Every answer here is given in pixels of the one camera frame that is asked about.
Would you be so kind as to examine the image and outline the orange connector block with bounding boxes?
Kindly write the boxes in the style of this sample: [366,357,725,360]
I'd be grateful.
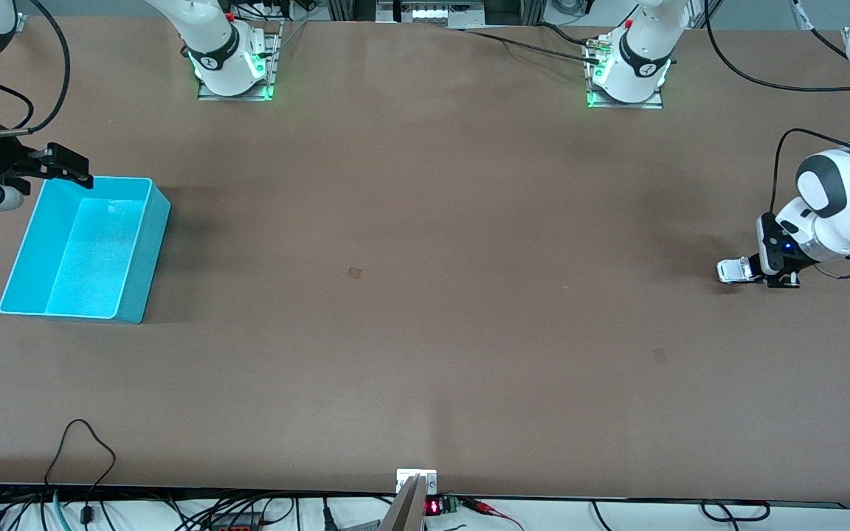
[211,511,267,531]

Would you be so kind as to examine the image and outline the black coiled cable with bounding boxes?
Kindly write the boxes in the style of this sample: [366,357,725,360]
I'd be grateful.
[700,499,771,523]

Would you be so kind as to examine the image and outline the red clip wire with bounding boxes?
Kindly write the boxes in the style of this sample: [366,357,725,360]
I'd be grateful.
[460,498,525,531]

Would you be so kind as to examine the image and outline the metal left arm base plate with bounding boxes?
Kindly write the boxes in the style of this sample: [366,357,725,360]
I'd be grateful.
[584,35,666,110]

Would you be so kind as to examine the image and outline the white toy jeep black roof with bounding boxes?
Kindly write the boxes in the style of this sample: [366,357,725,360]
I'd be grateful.
[716,258,765,285]

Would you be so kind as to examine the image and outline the thick black table cable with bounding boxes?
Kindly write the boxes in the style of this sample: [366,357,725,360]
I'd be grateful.
[462,28,604,63]

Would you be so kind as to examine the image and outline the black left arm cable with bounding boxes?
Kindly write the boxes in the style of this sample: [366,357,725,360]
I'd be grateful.
[704,0,850,281]

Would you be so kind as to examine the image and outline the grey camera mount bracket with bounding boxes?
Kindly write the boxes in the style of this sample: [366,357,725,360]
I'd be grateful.
[377,469,438,531]

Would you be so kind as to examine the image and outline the long black right arm cable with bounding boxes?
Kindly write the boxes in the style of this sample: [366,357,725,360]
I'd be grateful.
[0,0,72,139]

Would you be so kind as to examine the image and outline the black looped cable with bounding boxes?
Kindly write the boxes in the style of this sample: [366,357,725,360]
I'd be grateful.
[44,418,117,531]

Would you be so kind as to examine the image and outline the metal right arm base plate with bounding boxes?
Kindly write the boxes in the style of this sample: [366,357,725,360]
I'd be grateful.
[196,21,284,102]

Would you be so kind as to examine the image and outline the thin black table cable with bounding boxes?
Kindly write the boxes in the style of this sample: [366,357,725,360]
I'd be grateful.
[534,22,597,46]

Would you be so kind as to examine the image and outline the turquoise plastic bin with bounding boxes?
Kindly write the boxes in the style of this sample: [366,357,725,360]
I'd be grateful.
[0,176,172,325]

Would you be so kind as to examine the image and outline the lit equipment rack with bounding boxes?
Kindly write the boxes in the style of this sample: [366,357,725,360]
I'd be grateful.
[375,0,486,29]

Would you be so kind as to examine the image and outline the teal cable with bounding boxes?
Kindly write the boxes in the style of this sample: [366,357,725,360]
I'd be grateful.
[51,489,73,531]

